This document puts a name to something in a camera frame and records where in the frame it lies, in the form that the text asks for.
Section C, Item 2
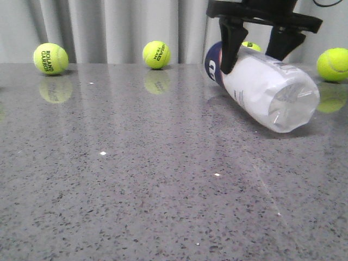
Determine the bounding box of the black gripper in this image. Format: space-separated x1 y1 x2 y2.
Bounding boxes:
206 0 322 74

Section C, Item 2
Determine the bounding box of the white blue tennis ball can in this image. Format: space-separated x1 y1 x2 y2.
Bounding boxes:
204 42 320 133

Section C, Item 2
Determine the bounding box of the Wilson tennis ball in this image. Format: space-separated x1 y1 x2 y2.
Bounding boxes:
241 41 262 52

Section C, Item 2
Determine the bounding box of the plain yellow tennis ball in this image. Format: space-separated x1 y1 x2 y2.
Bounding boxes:
316 48 347 82

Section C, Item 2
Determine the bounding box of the Head Team tennis ball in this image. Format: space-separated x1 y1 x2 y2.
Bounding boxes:
142 40 171 70

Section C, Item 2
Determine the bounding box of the Roland Garros tennis ball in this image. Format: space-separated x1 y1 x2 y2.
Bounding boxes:
33 43 69 75

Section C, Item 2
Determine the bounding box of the grey curtain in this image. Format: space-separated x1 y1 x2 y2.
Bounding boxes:
0 0 348 65

